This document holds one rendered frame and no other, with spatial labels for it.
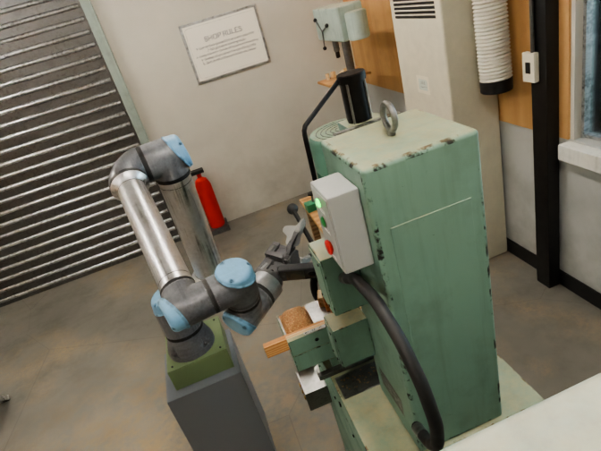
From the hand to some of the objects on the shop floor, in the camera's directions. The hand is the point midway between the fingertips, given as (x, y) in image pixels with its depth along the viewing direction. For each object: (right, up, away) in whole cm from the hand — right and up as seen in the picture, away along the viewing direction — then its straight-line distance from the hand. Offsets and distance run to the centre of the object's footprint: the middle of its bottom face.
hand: (310, 235), depth 143 cm
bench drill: (+62, +18, +249) cm, 257 cm away
